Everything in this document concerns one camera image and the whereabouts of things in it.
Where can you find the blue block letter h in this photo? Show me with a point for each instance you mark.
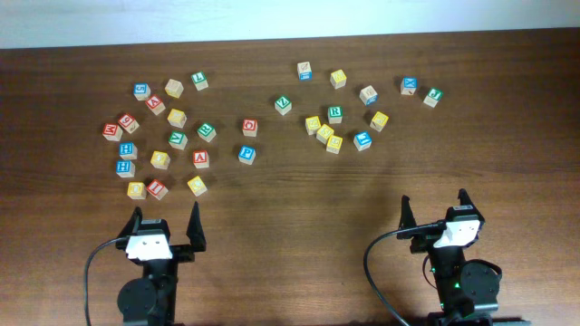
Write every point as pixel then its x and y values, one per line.
pixel 125 168
pixel 128 151

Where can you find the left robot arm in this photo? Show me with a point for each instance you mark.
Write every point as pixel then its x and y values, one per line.
pixel 150 299

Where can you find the blue block letter P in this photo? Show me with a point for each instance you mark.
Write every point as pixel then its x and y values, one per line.
pixel 247 155

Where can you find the red block letter I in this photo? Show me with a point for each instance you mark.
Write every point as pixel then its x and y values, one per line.
pixel 157 189

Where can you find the green block letter J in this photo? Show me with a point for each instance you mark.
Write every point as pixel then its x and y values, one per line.
pixel 433 97

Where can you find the blue block digit 5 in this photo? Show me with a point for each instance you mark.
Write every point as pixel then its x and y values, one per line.
pixel 141 91

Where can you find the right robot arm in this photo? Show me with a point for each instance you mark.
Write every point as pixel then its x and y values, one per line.
pixel 467 290

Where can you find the green block letter r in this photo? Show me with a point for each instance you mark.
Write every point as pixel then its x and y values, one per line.
pixel 335 114
pixel 206 132

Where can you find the green block letter R left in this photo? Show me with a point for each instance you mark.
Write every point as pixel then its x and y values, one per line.
pixel 206 132

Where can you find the green block letter Z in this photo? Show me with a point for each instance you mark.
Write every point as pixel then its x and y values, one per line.
pixel 283 105

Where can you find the yellow block upper left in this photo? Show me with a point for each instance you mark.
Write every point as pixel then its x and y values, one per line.
pixel 177 118

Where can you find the blue block letter H upper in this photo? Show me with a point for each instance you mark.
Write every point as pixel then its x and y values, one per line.
pixel 128 151

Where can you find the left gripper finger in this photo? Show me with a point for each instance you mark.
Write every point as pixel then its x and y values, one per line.
pixel 195 231
pixel 132 226

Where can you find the green block letter R right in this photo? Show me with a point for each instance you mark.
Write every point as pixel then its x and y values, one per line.
pixel 335 114

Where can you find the yellow block cluster lower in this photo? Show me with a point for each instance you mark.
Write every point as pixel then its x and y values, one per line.
pixel 334 144

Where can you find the blue block letter E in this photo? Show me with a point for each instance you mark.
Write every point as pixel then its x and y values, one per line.
pixel 362 140

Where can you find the yellow block cluster left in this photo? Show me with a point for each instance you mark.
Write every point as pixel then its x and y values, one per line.
pixel 312 125

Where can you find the plain wood yellow-side block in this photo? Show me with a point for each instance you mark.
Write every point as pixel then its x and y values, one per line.
pixel 174 88

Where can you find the yellow block letter D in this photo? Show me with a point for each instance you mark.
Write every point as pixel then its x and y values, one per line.
pixel 136 190

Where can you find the blue block letter H lower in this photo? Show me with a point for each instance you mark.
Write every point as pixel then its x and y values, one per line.
pixel 125 168

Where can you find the yellow block top right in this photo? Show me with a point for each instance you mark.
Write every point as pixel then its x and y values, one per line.
pixel 338 79

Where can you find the red block letter A lower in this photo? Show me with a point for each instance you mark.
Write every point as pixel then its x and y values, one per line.
pixel 201 159

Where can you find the green block letter L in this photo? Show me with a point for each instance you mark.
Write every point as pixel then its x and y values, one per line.
pixel 200 80

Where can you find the blue block letter X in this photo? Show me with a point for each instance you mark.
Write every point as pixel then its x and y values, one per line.
pixel 409 85

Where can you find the wood block blue D side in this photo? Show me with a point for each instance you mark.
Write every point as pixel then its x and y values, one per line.
pixel 368 95

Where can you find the yellow block cluster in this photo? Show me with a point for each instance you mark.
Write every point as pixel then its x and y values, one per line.
pixel 334 144
pixel 312 125
pixel 324 133

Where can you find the red block letter A upper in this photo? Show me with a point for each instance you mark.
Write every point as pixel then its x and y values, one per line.
pixel 155 104

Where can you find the red block letter O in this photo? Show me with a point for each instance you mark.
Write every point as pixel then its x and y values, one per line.
pixel 249 128

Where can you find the green block letter V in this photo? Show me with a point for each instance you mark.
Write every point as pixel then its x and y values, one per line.
pixel 178 140

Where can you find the red block letter a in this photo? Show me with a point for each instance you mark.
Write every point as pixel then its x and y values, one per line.
pixel 201 159
pixel 155 104

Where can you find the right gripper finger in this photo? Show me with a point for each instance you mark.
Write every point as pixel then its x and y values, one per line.
pixel 464 199
pixel 407 219

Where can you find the yellow block letter T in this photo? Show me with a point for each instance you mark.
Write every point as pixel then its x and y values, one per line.
pixel 160 160

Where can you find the red block letter M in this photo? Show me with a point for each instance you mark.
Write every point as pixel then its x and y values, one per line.
pixel 112 132

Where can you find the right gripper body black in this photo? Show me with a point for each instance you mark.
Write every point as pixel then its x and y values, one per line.
pixel 418 244

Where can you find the wood block blue side top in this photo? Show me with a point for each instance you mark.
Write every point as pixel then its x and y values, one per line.
pixel 304 71

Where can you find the yellow block letter C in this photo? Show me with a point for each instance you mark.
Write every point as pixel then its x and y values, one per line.
pixel 197 186

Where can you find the yellow block cluster middle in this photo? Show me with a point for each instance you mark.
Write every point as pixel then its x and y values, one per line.
pixel 324 133

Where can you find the red block digit 6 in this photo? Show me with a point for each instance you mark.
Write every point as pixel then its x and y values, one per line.
pixel 128 123

